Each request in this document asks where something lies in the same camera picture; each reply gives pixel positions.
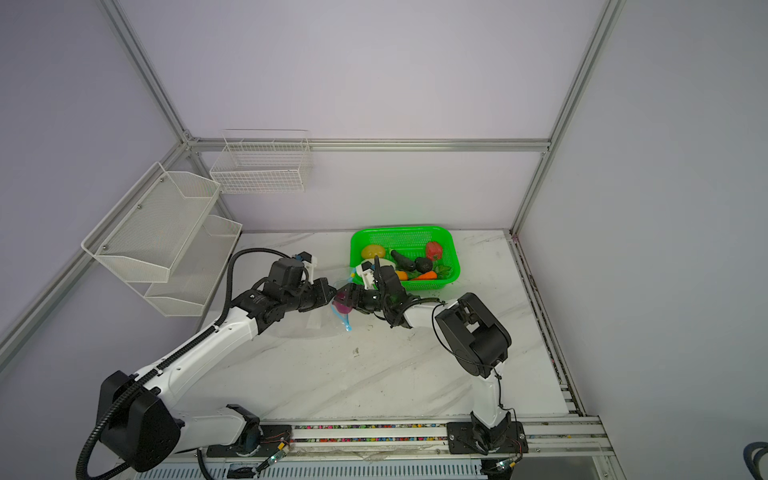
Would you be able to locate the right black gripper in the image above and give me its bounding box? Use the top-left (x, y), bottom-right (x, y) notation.
top-left (332, 286), bottom-right (393, 313)

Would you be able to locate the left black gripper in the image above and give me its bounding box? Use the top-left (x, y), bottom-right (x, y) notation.
top-left (284, 277), bottom-right (337, 314)

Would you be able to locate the clear zip bag blue zipper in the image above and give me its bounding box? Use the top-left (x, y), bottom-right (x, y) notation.
top-left (304, 281), bottom-right (352, 338)

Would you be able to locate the green plastic basket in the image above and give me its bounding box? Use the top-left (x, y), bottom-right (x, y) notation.
top-left (349, 226), bottom-right (461, 292)

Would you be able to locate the purple toy onion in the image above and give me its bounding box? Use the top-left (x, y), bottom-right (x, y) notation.
top-left (332, 298), bottom-right (353, 316)

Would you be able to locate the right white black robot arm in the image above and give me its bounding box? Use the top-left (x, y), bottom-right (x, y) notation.
top-left (332, 258), bottom-right (519, 454)

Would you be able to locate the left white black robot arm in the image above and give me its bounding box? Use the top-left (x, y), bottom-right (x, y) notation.
top-left (75, 251), bottom-right (336, 479)

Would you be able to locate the white toy radish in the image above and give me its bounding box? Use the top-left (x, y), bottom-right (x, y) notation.
top-left (355, 260), bottom-right (373, 276)

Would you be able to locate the yellow toy lemon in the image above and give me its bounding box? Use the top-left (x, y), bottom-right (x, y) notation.
top-left (361, 244), bottom-right (387, 261)

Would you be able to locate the orange toy carrot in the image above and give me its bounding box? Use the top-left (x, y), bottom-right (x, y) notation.
top-left (414, 271), bottom-right (438, 281)

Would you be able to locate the red toy pepper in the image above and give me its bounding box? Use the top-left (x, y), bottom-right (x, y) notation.
top-left (425, 241), bottom-right (444, 261)

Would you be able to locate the green toy leafy vegetable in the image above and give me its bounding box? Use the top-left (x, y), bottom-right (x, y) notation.
top-left (433, 263), bottom-right (453, 279)

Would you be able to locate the white mesh lower shelf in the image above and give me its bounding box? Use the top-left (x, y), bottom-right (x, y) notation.
top-left (143, 215), bottom-right (242, 317)

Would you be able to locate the white mesh shelf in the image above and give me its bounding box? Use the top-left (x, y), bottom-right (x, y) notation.
top-left (143, 215), bottom-right (242, 317)
top-left (81, 163), bottom-right (221, 283)

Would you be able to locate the white mesh upper shelf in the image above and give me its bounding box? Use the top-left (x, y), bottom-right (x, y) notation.
top-left (81, 163), bottom-right (221, 283)

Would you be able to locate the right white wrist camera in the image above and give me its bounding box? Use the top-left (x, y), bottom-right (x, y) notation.
top-left (355, 261), bottom-right (375, 290)

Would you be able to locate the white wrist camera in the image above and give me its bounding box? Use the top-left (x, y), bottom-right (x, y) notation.
top-left (355, 261), bottom-right (375, 290)
top-left (296, 251), bottom-right (317, 270)

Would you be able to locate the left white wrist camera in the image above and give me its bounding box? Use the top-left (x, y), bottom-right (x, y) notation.
top-left (296, 251), bottom-right (317, 270)

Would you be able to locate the black corrugated cable left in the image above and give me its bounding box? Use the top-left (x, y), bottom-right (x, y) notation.
top-left (74, 247), bottom-right (301, 480)

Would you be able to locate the white wire wall basket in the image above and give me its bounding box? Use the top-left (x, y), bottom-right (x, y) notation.
top-left (210, 129), bottom-right (314, 194)

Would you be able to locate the aluminium front rail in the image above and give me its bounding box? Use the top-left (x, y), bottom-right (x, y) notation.
top-left (116, 415), bottom-right (616, 466)

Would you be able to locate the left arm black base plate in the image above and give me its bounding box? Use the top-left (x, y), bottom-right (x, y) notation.
top-left (205, 424), bottom-right (293, 458)

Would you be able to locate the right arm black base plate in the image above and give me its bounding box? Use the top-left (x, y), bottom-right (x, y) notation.
top-left (446, 419), bottom-right (529, 456)

